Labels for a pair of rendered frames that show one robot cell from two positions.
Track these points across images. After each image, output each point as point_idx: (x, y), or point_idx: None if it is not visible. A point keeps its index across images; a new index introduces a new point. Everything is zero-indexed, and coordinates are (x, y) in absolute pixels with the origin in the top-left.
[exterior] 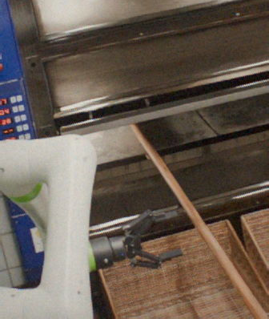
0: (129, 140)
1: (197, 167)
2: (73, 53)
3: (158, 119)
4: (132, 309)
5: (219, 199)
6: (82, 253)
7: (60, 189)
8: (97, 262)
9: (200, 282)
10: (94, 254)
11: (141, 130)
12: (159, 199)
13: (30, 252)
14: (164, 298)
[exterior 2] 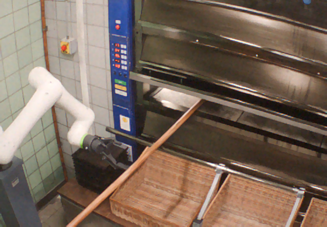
0: (198, 97)
1: (216, 132)
2: (157, 35)
3: None
4: (158, 184)
5: (177, 156)
6: (17, 132)
7: (30, 101)
8: (83, 146)
9: (201, 192)
10: (83, 141)
11: None
12: (189, 138)
13: (118, 125)
14: (177, 188)
